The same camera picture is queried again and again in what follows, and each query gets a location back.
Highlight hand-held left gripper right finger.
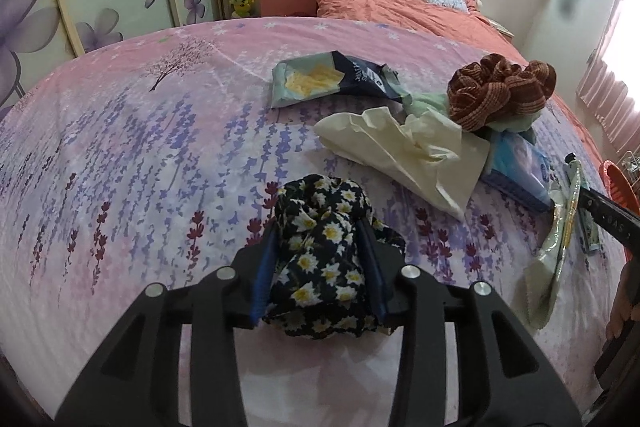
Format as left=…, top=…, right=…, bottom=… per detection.
left=357, top=221, right=586, bottom=427

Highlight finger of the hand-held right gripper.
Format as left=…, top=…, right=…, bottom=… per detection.
left=549, top=187, right=640, bottom=254

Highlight cream bedside table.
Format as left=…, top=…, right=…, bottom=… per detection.
left=487, top=19, right=516, bottom=39

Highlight pink curtain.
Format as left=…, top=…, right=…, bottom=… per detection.
left=575, top=0, right=640, bottom=154

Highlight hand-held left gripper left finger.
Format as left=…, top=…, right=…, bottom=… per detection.
left=54, top=224, right=279, bottom=427

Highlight orange plastic basket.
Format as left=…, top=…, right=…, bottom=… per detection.
left=597, top=159, right=640, bottom=208

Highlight blue chip bag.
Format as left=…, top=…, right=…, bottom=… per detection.
left=270, top=51, right=414, bottom=110

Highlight brown striped cloth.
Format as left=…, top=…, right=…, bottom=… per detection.
left=446, top=53, right=557, bottom=131

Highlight salmon duvet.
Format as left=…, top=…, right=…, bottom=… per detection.
left=314, top=0, right=609, bottom=172

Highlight black floral cloth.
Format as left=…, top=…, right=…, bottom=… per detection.
left=260, top=174, right=408, bottom=341

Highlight pink nightstand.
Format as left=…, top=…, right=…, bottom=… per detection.
left=257, top=0, right=321, bottom=18

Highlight person's right hand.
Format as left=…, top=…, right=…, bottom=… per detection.
left=605, top=261, right=640, bottom=343

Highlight cream plastic wrapper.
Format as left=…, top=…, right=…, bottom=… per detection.
left=524, top=159, right=587, bottom=333

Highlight green white tube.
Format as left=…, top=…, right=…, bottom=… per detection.
left=565, top=153, right=604, bottom=254

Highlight blue tissue packet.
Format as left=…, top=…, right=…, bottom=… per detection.
left=480, top=132, right=554, bottom=214

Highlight mint green cloth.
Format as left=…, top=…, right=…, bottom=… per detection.
left=402, top=92, right=538, bottom=146

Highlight pink lavender printed blanket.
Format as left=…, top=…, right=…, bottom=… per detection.
left=0, top=18, right=622, bottom=427

